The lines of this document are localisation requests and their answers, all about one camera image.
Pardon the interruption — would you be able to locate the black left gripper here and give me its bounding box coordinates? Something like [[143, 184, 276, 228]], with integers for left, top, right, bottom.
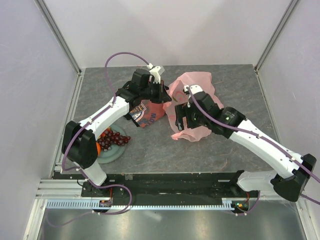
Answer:
[[140, 80, 172, 105]]

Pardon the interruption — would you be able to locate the pink plastic bag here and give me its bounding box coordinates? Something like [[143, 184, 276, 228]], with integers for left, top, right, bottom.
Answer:
[[162, 71, 225, 143]]

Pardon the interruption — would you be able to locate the orange fruit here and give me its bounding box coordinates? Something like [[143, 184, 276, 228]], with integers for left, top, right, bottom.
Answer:
[[96, 142, 101, 157]]

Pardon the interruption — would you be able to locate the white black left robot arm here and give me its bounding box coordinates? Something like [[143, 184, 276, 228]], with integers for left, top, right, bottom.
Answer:
[[61, 66, 172, 197]]

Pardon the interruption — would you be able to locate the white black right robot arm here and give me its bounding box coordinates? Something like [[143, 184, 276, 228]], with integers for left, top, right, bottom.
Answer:
[[175, 85, 320, 202]]

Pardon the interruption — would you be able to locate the dark red grape bunch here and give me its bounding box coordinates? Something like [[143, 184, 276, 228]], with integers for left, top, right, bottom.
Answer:
[[96, 127, 131, 152]]

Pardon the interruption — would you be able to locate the grey green plate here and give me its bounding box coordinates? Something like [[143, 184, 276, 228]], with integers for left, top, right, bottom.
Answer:
[[97, 124, 127, 164]]

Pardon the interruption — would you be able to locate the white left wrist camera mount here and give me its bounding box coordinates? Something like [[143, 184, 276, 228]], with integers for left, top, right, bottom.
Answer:
[[146, 63, 165, 84]]

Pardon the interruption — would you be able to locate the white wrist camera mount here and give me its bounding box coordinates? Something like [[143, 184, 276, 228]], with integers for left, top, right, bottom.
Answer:
[[183, 84, 204, 108], [146, 63, 165, 84]]

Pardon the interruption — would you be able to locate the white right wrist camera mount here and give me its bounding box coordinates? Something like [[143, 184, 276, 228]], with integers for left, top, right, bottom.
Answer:
[[183, 84, 204, 108]]

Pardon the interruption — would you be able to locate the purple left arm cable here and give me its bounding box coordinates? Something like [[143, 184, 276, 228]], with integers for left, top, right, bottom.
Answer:
[[46, 51, 151, 228]]

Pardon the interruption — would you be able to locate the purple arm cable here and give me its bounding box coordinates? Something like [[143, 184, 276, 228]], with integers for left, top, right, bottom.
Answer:
[[46, 51, 151, 228], [187, 88, 320, 217]]

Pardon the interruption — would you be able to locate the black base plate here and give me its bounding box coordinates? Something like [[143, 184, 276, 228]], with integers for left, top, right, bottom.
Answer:
[[81, 170, 258, 205]]

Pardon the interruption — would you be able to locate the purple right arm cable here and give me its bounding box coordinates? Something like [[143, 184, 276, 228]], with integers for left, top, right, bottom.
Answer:
[[187, 88, 320, 217]]

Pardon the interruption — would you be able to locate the front aluminium rail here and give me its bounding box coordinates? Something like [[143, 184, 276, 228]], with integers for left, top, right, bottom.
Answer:
[[36, 172, 280, 199]]

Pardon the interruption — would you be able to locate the white slotted cable duct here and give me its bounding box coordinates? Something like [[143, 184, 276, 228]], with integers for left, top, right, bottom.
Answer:
[[46, 199, 236, 211]]

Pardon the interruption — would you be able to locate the left aluminium frame post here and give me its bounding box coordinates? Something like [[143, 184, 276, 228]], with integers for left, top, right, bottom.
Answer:
[[34, 0, 82, 75]]

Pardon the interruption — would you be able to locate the aluminium frame post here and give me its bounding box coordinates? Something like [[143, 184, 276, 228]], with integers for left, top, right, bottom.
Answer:
[[34, 0, 82, 75], [254, 0, 300, 74]]

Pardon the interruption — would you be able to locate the right aluminium frame post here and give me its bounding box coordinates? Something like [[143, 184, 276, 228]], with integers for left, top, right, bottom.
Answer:
[[254, 0, 300, 74]]

